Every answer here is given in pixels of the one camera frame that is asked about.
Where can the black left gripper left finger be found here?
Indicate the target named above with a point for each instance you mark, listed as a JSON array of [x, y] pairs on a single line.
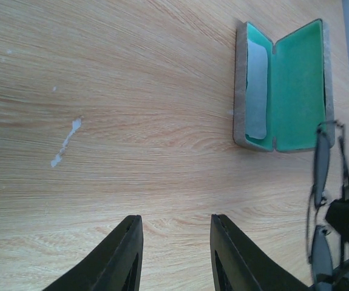
[[114, 264]]

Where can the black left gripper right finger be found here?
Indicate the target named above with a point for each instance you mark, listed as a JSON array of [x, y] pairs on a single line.
[[239, 264]]

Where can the black sunglasses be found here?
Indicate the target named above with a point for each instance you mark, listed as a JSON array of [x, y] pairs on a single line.
[[317, 247]]

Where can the grey leather glasses case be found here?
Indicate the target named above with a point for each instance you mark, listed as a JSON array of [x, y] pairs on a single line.
[[300, 90]]

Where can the blue cleaning cloth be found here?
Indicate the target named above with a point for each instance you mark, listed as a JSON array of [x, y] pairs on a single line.
[[256, 91]]

